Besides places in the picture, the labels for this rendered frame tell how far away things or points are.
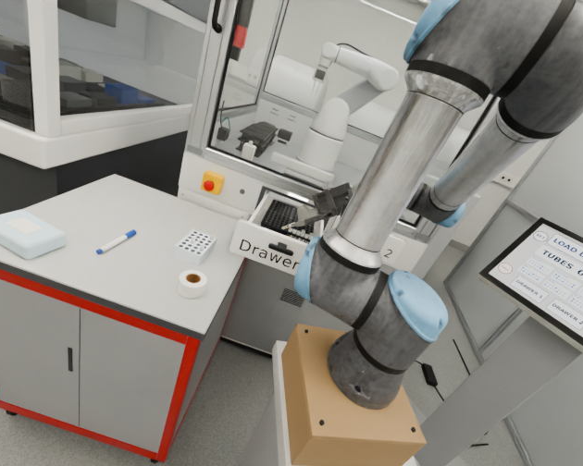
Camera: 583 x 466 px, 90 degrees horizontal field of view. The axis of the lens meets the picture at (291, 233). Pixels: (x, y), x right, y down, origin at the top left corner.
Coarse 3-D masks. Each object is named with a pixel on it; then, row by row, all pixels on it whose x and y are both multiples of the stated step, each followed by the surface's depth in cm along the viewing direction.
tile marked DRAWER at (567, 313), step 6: (552, 300) 91; (558, 300) 90; (546, 306) 91; (552, 306) 90; (558, 306) 90; (564, 306) 89; (552, 312) 89; (558, 312) 89; (564, 312) 88; (570, 312) 88; (576, 312) 87; (564, 318) 88; (570, 318) 87; (576, 318) 87; (582, 318) 86; (570, 324) 86; (576, 324) 86; (582, 324) 85
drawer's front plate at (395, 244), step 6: (336, 222) 114; (390, 240) 115; (396, 240) 115; (402, 240) 114; (384, 246) 116; (390, 246) 116; (396, 246) 116; (402, 246) 115; (384, 252) 118; (390, 252) 117; (396, 252) 117; (384, 258) 119; (390, 258) 118; (396, 258) 118
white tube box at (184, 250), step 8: (192, 232) 94; (200, 232) 96; (184, 240) 89; (200, 240) 92; (208, 240) 94; (216, 240) 96; (176, 248) 85; (184, 248) 87; (192, 248) 87; (208, 248) 90; (176, 256) 87; (184, 256) 86; (192, 256) 86; (200, 256) 85
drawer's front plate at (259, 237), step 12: (240, 228) 84; (252, 228) 84; (264, 228) 84; (240, 240) 86; (252, 240) 86; (264, 240) 85; (276, 240) 85; (288, 240) 84; (240, 252) 88; (264, 252) 87; (276, 252) 87; (300, 252) 86; (276, 264) 88; (288, 264) 88
